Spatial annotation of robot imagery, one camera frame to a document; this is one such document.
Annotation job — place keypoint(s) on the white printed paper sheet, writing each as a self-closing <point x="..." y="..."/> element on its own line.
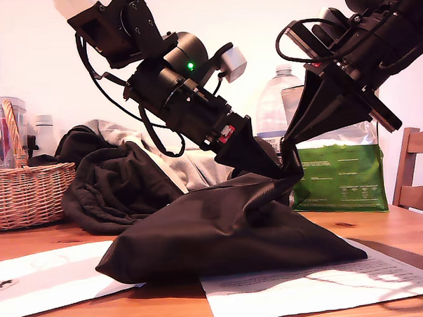
<point x="291" y="299"/>

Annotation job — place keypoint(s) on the white paper with black sticker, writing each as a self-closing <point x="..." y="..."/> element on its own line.
<point x="45" y="285"/>

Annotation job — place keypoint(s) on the black zip bag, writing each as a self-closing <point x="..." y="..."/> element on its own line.
<point x="218" y="235"/>

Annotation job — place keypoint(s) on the black hoodie with grey lining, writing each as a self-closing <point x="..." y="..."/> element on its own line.
<point x="104" y="191"/>

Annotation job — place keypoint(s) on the small black object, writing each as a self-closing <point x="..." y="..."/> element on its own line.
<point x="32" y="145"/>

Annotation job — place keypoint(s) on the large clear water bottle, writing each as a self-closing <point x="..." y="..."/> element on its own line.
<point x="272" y="106"/>

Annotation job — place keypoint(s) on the wooden chair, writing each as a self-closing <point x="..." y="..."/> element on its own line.
<point x="405" y="164"/>

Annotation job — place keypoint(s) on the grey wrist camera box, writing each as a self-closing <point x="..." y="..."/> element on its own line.
<point x="331" y="16"/>
<point x="233" y="62"/>

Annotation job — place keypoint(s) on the white bottle with cap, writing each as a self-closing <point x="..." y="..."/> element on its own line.
<point x="45" y="137"/>

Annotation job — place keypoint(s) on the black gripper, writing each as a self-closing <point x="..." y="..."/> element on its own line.
<point x="195" y="117"/>
<point x="371" y="49"/>

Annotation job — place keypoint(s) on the green and silver pouch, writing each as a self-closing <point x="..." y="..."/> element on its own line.
<point x="339" y="181"/>

